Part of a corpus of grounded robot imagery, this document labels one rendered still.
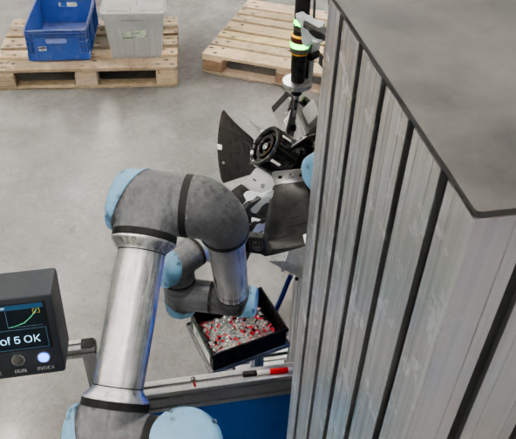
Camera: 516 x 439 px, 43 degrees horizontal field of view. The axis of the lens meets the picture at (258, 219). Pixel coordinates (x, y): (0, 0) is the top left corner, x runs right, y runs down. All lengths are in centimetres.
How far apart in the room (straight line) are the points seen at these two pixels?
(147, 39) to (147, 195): 341
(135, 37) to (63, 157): 103
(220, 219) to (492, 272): 86
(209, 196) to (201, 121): 301
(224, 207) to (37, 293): 43
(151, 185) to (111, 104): 323
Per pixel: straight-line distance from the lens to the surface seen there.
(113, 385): 114
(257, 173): 179
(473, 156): 33
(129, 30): 449
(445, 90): 38
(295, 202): 161
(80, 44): 457
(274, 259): 176
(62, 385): 278
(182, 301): 151
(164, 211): 114
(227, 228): 116
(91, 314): 299
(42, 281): 139
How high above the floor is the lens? 221
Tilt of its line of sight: 41 degrees down
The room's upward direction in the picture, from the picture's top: 2 degrees clockwise
